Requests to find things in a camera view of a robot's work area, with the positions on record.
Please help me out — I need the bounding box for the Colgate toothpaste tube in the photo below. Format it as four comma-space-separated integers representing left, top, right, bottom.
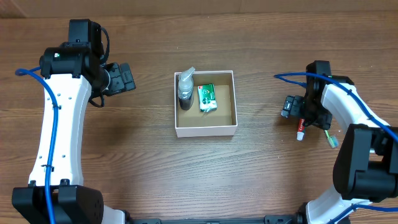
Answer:
297, 118, 305, 141

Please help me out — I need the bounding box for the white green toothbrush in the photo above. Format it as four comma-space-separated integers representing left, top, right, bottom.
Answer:
324, 130, 339, 149

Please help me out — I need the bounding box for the clear spray bottle dark liquid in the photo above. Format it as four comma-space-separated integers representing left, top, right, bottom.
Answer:
178, 67, 195, 111

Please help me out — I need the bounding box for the green soap packet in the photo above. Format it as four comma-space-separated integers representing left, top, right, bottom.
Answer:
198, 83, 217, 113

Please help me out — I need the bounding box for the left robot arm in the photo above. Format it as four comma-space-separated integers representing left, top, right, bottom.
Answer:
12, 19, 136, 224

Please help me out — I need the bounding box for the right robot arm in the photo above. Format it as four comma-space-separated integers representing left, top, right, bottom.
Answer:
265, 60, 397, 223

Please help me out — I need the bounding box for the white cardboard box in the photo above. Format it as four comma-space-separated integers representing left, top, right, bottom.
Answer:
174, 70, 238, 138

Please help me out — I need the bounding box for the right blue cable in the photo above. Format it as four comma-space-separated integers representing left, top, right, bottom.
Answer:
273, 72, 398, 224

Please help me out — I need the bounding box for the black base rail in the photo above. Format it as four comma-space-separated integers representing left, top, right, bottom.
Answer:
126, 213, 307, 224

